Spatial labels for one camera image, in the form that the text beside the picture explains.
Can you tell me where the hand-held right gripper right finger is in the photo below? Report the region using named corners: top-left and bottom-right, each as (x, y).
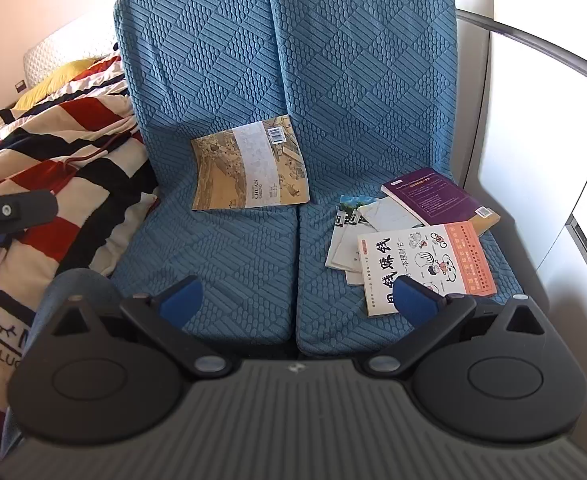
top-left (366, 276), bottom-right (549, 378)

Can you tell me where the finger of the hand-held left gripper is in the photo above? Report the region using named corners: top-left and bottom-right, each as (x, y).
top-left (0, 182), bottom-right (59, 252)

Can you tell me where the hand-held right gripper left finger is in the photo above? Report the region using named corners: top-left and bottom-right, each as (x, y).
top-left (48, 275), bottom-right (234, 378)

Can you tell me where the white orange cartoon book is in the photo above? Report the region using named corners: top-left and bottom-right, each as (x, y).
top-left (357, 220), bottom-right (499, 319)

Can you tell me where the purple cover book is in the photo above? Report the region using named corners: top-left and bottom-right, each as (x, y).
top-left (381, 167), bottom-right (502, 237)

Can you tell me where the brown painting cover book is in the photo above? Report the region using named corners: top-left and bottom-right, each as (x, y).
top-left (190, 114), bottom-right (311, 211)

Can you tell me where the red black striped blanket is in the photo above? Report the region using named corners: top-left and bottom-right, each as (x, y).
top-left (0, 52), bottom-right (160, 433)

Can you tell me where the yellow pillow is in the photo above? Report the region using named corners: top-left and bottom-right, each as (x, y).
top-left (12, 58), bottom-right (100, 111)

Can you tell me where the blue textured sofa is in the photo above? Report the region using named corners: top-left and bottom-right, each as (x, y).
top-left (110, 0), bottom-right (537, 356)

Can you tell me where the grey metal frame bar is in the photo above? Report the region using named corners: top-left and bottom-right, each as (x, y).
top-left (455, 10), bottom-right (587, 323)

